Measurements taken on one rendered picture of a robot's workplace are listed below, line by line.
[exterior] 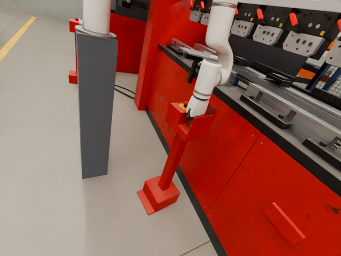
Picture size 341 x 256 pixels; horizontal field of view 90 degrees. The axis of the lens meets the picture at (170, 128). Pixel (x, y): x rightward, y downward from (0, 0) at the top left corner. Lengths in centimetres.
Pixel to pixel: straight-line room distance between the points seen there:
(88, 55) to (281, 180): 105
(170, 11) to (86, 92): 140
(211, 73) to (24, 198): 133
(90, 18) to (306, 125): 107
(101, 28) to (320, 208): 116
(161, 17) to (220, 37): 141
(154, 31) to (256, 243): 197
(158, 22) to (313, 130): 170
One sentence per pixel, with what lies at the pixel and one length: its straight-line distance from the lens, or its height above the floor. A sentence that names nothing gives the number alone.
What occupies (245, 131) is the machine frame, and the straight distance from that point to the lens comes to 97.
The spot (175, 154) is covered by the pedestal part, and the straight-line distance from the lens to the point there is 105.
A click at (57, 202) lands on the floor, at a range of 141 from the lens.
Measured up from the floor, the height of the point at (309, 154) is 88.
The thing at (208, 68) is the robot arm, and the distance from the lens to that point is 75.
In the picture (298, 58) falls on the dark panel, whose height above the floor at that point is 116.
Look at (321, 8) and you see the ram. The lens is 104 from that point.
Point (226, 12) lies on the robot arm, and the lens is 74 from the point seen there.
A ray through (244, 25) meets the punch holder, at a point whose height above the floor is 123.
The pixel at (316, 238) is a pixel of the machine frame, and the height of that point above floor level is 65.
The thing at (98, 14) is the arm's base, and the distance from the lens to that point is 97.
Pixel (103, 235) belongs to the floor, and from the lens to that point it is 127.
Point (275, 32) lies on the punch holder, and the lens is 110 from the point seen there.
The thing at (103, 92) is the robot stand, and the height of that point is 72.
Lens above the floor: 117
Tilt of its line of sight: 32 degrees down
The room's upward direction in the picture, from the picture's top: 18 degrees clockwise
